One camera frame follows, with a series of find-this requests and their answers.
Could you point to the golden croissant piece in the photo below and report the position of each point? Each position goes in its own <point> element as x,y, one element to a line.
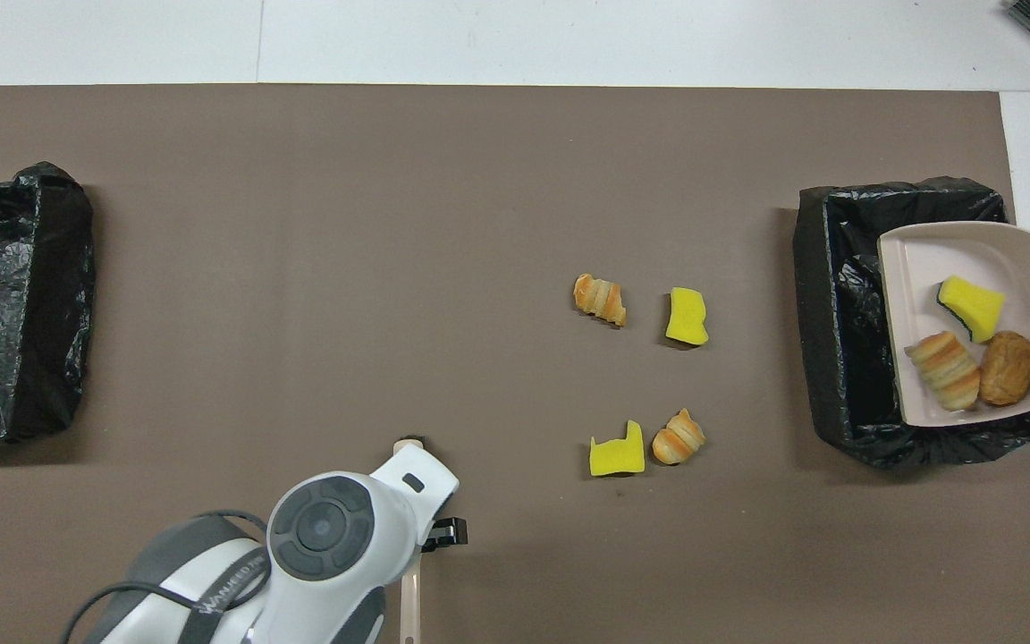
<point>678,438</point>
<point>944,371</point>
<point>600,300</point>

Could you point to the beige hand brush black bristles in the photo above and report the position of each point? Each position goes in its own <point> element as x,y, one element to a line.
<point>409,608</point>

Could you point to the brown table mat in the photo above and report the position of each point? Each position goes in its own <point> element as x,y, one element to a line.
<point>390,268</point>

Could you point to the brown bread roll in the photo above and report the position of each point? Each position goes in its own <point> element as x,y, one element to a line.
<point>1009,368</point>

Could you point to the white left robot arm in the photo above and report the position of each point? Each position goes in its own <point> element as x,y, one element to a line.
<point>327,537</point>

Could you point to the yellow green sponge piece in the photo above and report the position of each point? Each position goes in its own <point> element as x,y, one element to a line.
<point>615,458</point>
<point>687,317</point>
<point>971,306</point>

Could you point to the beige plastic dustpan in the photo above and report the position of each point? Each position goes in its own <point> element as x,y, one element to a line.
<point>917,286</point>

